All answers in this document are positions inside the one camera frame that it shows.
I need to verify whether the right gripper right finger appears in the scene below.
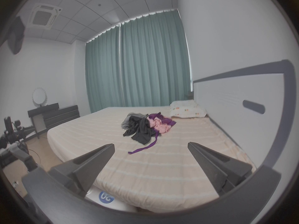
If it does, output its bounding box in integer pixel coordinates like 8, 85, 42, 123
187, 142, 253, 194

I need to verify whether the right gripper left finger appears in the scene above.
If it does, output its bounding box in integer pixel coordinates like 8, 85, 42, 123
48, 144, 115, 198

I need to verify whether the black T-shirt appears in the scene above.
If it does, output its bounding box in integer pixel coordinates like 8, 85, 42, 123
123, 116, 161, 145

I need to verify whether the bed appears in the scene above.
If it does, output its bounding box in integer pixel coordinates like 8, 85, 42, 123
47, 60, 297, 214

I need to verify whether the pile of clothes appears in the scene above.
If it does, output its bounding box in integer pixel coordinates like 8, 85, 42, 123
121, 112, 177, 154

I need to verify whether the black dressing table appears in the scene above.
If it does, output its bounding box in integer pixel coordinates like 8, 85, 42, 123
28, 103, 80, 139

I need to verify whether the grey garment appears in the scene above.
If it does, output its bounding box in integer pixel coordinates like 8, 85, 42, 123
121, 113, 150, 129

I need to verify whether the white printed pillow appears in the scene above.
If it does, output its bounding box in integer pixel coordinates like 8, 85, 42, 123
169, 100, 207, 118

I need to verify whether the round white mirror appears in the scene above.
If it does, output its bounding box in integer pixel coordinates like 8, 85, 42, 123
32, 88, 47, 108

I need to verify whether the blue-green curtain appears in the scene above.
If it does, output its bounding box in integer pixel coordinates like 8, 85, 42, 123
120, 8, 192, 107
85, 25, 124, 113

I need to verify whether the white ceiling air conditioner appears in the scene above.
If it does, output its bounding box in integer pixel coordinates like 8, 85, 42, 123
29, 4, 63, 30

